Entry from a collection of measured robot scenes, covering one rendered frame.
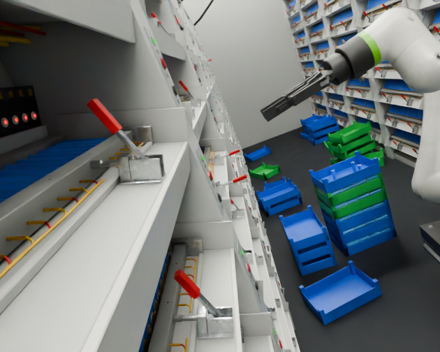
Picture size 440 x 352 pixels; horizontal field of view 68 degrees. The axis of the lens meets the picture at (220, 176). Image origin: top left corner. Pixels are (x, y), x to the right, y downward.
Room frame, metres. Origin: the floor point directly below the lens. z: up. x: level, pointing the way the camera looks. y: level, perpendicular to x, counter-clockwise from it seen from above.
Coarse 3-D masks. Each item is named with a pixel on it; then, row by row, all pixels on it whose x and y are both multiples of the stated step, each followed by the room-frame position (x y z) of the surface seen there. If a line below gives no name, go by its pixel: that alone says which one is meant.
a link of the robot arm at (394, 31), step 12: (384, 12) 0.83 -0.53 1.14; (396, 12) 0.79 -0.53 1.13; (408, 12) 0.78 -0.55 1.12; (372, 24) 0.82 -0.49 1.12; (384, 24) 0.79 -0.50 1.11; (396, 24) 0.78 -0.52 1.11; (408, 24) 0.77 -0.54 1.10; (420, 24) 0.76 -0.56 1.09; (360, 36) 0.81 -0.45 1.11; (372, 36) 0.79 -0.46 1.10; (384, 36) 0.78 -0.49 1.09; (396, 36) 0.77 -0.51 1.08; (408, 36) 0.75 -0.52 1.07; (420, 36) 0.74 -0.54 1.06; (372, 48) 0.79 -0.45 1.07; (384, 48) 0.78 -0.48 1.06; (396, 48) 0.77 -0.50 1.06; (384, 60) 0.81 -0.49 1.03
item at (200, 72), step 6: (174, 0) 1.88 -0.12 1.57; (186, 30) 1.88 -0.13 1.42; (186, 36) 1.88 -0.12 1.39; (186, 42) 1.88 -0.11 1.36; (198, 60) 1.88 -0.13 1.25; (198, 66) 1.88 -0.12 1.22; (198, 72) 1.88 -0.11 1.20; (204, 78) 1.88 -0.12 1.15; (210, 102) 1.88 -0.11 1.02; (216, 108) 1.88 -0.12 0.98; (216, 114) 1.88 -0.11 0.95; (228, 138) 1.88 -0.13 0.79; (228, 144) 1.88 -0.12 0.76; (240, 168) 1.88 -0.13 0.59; (240, 174) 1.88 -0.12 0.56; (258, 216) 1.88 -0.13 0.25; (270, 246) 1.91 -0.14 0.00
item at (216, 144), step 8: (200, 144) 1.19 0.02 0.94; (208, 144) 1.19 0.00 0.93; (216, 144) 1.18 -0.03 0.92; (224, 144) 1.18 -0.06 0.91; (216, 152) 1.17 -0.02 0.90; (224, 152) 1.16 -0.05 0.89; (224, 160) 1.05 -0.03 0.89; (216, 168) 0.96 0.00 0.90; (224, 168) 0.95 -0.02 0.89; (216, 176) 0.88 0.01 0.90; (224, 176) 0.88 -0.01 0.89; (224, 200) 0.58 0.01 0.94
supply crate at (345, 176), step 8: (344, 160) 1.71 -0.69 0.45; (352, 160) 1.71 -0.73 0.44; (360, 160) 1.69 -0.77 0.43; (368, 160) 1.61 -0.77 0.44; (376, 160) 1.51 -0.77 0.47; (328, 168) 1.71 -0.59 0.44; (336, 168) 1.71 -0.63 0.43; (344, 168) 1.71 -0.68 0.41; (352, 168) 1.68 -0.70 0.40; (368, 168) 1.51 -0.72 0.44; (376, 168) 1.51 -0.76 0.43; (312, 176) 1.67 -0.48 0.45; (320, 176) 1.71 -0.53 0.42; (328, 176) 1.70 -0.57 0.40; (336, 176) 1.66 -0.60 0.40; (344, 176) 1.51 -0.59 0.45; (352, 176) 1.51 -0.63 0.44; (360, 176) 1.51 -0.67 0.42; (368, 176) 1.51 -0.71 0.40; (320, 184) 1.58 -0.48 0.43; (328, 184) 1.51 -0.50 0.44; (336, 184) 1.51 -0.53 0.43; (344, 184) 1.51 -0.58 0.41; (328, 192) 1.51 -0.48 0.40
